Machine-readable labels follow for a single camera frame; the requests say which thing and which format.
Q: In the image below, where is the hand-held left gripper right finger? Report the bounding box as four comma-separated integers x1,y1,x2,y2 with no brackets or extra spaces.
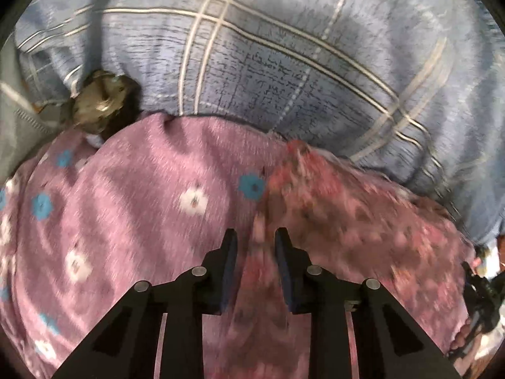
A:
275,227,462,379

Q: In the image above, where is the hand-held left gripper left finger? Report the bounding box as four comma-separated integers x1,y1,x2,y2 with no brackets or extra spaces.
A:
51,229,239,379

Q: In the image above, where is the person's right hand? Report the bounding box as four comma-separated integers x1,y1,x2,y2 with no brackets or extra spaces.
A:
449,318,480,361

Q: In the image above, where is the purple flowered bed sheet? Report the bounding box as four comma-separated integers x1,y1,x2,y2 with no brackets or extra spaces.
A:
0,112,293,379

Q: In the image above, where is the purple floral print garment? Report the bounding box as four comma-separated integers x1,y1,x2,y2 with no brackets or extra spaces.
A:
233,140,476,379

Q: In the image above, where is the beige leaf print cloth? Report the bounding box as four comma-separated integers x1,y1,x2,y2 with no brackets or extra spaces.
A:
69,70,143,143

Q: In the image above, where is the grey plaid quilt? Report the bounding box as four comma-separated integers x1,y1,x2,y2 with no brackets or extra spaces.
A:
0,35,72,184

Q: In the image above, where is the blue plaid quilt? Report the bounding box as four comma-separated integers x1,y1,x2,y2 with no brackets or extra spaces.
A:
16,0,505,246

